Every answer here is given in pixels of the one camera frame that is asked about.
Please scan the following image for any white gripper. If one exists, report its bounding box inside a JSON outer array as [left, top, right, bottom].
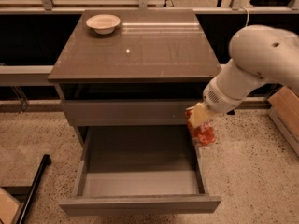
[[189, 78, 246, 128]]

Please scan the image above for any red coke can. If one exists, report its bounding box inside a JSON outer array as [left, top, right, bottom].
[[185, 107, 216, 147]]

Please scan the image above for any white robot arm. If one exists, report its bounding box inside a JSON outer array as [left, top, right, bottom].
[[189, 25, 299, 128]]

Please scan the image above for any closed grey top drawer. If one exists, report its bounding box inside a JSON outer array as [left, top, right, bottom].
[[61, 100, 196, 126]]

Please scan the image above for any grey drawer cabinet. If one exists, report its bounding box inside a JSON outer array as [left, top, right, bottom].
[[49, 10, 221, 145]]

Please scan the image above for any open grey middle drawer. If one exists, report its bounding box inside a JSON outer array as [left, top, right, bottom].
[[59, 125, 221, 216]]

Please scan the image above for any cardboard box at right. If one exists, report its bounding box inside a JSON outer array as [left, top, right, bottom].
[[268, 87, 299, 156]]

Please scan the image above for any white paper bowl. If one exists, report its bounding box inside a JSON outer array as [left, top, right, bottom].
[[86, 14, 121, 35]]

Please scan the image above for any black pole on floor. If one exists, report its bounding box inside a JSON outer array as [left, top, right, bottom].
[[16, 154, 51, 224]]

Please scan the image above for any wooden board bottom left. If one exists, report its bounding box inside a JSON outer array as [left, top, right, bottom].
[[0, 188, 20, 224]]

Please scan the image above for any white cable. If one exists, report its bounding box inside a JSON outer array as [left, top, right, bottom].
[[241, 6, 251, 27]]

